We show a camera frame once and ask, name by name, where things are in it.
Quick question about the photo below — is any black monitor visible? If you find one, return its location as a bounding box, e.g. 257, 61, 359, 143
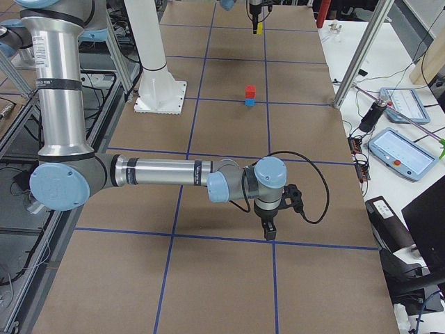
402, 177, 445, 271

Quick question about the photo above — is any reacher grabber stick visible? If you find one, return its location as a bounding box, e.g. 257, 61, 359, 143
353, 84, 445, 159

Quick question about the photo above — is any blue cube block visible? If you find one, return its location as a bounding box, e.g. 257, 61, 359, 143
245, 98, 255, 106

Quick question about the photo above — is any far teach pendant tablet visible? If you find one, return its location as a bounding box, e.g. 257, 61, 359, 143
380, 87, 430, 125

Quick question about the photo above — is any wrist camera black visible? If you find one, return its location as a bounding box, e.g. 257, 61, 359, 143
280, 184, 304, 214

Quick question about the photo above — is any yellow cube block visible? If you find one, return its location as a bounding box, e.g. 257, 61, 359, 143
257, 22, 263, 35

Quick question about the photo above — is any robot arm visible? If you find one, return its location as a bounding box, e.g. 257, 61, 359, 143
219, 0, 263, 35
20, 1, 286, 241

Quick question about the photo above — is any metal fitting white cap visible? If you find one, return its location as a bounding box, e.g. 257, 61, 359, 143
328, 19, 342, 35

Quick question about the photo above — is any orange circuit board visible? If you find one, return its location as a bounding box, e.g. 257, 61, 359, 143
348, 136, 371, 183

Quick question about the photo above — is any red cylinder object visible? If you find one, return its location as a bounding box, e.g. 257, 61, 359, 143
316, 0, 331, 29

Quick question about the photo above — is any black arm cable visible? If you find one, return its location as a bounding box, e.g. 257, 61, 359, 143
225, 150, 330, 225

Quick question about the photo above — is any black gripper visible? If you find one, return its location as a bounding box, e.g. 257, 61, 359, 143
246, 0, 263, 34
254, 205, 279, 241

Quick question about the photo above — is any black water bottle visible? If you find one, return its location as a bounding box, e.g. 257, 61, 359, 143
359, 99, 387, 133

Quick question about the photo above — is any red cube block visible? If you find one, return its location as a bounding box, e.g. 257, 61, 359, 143
245, 85, 257, 99

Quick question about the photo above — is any aluminium frame post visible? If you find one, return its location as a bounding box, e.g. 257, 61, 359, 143
332, 0, 394, 109

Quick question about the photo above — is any teach pendant tablet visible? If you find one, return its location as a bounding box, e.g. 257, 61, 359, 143
368, 127, 439, 182
380, 87, 430, 125

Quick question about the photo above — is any near teach pendant tablet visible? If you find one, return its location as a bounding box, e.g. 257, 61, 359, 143
368, 127, 439, 182

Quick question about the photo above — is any black brown box device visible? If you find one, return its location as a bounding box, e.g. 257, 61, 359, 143
365, 196, 414, 253

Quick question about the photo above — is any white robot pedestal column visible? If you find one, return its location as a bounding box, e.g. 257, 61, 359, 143
124, 0, 187, 115

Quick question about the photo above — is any small black square puck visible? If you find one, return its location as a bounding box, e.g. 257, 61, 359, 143
358, 69, 368, 77

